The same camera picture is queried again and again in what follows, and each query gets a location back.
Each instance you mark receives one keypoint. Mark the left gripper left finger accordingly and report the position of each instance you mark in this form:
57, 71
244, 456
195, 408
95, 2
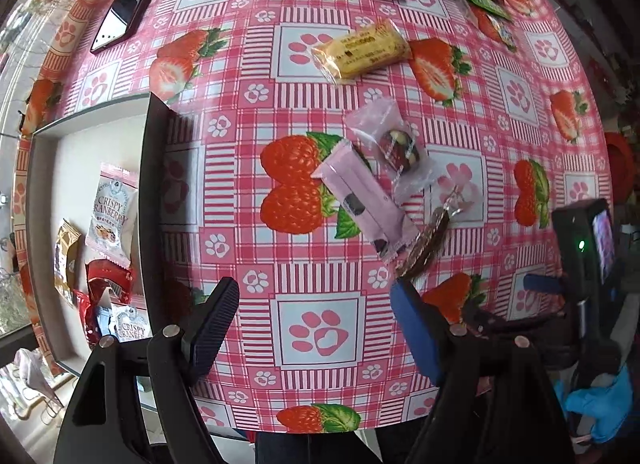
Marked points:
178, 356

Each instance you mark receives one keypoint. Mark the golden biscuit packet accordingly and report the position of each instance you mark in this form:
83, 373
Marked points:
365, 50

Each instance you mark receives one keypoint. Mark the red foil snack packet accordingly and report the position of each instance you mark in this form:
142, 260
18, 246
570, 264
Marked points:
104, 276

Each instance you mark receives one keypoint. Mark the strawberry pattern pink tablecloth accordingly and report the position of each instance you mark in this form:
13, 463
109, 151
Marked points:
307, 149

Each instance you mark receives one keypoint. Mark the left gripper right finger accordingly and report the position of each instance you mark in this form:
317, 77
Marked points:
456, 359

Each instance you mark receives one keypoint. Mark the blue white snack packet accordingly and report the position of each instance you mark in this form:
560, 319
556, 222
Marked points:
104, 319

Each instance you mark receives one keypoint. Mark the white crispy cranberry packet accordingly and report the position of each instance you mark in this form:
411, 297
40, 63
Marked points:
114, 214

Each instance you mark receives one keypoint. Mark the blue gloved hand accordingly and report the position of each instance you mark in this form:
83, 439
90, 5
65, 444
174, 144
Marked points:
609, 406

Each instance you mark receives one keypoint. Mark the black smartphone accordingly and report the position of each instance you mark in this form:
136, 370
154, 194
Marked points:
120, 23

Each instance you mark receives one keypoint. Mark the green snack packet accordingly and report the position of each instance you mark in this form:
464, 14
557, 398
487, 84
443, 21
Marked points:
492, 20

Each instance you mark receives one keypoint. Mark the mustard yellow snack packet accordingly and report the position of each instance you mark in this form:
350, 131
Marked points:
64, 261

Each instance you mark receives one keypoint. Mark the pink long snack bar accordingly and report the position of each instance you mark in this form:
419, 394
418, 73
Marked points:
383, 223

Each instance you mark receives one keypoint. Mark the clear date candy packet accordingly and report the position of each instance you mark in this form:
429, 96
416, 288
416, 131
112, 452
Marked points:
380, 128

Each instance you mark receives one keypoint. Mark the clear dark jerky packet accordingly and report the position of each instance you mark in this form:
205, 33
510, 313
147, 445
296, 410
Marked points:
428, 242

